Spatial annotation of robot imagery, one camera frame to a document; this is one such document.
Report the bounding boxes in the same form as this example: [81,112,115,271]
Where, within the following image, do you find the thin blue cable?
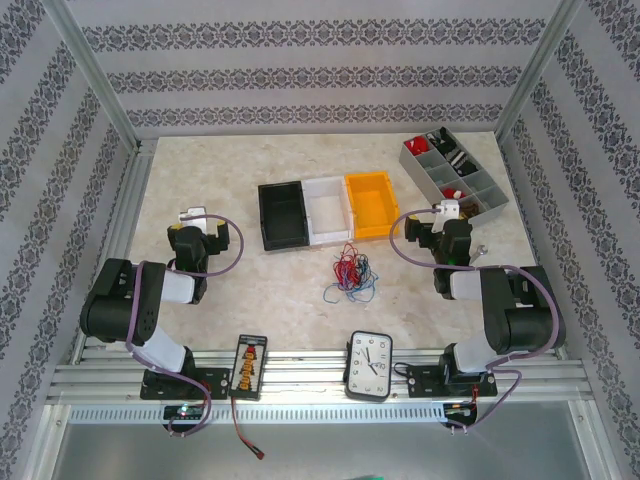
[322,249,377,305]

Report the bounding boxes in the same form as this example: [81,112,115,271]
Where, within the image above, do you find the thin red cable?
[332,243,364,291]

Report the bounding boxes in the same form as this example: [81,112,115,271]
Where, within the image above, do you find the grey compartment organizer tray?
[398,125,510,229]

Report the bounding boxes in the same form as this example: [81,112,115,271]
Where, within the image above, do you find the yellow plastic bin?
[344,170,401,242]

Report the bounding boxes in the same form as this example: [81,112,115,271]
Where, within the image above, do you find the black white striped items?
[446,149,476,175]

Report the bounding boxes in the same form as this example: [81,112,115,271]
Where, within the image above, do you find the black plastic bin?
[257,180,311,252]

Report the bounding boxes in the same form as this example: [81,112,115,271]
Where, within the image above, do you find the white plastic bin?
[301,175,356,247]

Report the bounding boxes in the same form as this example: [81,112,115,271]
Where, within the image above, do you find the black terminal strip board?
[228,333,269,401]

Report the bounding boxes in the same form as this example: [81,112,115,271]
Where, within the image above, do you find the black white analog clock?
[344,329,395,403]

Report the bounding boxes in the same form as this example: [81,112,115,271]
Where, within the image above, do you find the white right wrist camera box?
[432,198,461,232]

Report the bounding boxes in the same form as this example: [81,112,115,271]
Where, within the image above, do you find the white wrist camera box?
[432,198,461,232]
[179,205,209,231]

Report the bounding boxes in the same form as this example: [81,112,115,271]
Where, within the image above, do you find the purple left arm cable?
[124,213,246,437]

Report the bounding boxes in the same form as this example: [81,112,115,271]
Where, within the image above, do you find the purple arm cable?
[388,208,569,435]
[124,213,246,437]

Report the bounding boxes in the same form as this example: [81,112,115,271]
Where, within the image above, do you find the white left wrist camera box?
[179,205,209,231]

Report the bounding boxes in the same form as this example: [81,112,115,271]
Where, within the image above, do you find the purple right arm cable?
[388,208,569,435]

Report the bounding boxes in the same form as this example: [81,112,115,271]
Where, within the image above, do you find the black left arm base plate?
[139,367,231,401]

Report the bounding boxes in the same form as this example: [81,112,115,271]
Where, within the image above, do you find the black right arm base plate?
[407,364,497,400]

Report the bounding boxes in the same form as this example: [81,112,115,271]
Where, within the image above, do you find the aluminium corner post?
[494,0,586,146]
[42,0,144,151]

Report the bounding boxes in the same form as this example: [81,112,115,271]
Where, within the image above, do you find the aluminium rail frame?
[47,347,594,406]

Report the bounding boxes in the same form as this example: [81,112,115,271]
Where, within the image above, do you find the red battery lead wire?
[232,397,266,460]

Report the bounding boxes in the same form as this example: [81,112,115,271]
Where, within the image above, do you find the white slotted cable duct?
[67,405,451,424]

